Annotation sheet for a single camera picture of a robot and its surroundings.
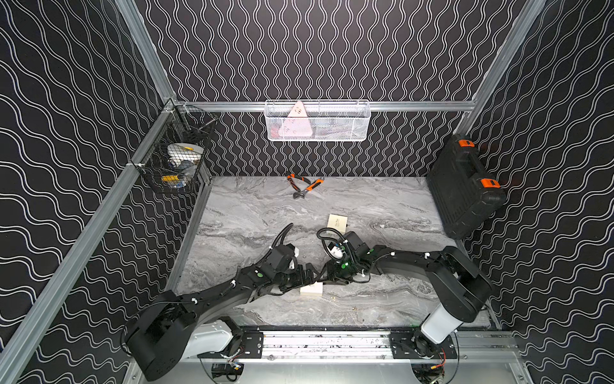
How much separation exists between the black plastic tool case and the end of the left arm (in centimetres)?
62

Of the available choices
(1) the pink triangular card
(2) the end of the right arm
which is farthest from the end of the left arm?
(1) the pink triangular card

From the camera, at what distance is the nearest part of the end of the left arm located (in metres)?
0.66

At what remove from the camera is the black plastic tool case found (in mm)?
820

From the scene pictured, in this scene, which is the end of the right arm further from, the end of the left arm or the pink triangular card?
the pink triangular card

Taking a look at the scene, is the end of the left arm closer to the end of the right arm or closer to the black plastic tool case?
the end of the right arm
